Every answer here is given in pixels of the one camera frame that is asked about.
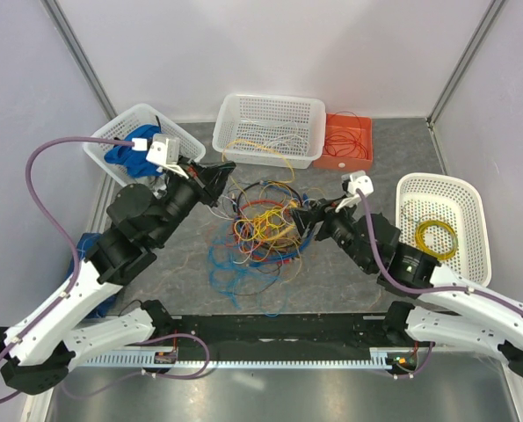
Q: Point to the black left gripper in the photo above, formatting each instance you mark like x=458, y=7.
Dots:
x=200, y=178

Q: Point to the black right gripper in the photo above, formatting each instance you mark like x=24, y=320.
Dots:
x=307, y=218

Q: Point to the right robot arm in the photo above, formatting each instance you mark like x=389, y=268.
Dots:
x=480, y=319

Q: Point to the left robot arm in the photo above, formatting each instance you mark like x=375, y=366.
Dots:
x=38, y=353

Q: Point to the white perforated basket middle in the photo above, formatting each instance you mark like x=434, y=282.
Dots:
x=270, y=130

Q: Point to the orange plastic tray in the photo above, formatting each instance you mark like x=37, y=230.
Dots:
x=348, y=143

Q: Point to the white perforated basket right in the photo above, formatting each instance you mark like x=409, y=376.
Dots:
x=444, y=215

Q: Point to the blue plaid cloth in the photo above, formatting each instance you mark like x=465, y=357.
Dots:
x=85, y=242

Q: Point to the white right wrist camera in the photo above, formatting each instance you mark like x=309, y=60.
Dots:
x=352, y=183

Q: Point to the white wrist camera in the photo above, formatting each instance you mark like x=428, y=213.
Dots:
x=352, y=183
x=162, y=154

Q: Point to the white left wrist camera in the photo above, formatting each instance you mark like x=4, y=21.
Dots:
x=162, y=154

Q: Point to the slotted cable duct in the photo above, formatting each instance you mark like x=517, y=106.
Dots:
x=263, y=356

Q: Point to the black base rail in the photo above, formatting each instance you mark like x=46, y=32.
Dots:
x=350, y=329

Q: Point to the aluminium frame post left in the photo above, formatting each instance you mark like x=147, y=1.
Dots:
x=74, y=46

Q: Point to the aluminium frame post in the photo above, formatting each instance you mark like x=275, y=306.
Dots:
x=74, y=46
x=487, y=21

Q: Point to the aluminium frame post right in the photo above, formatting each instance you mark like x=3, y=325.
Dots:
x=487, y=21

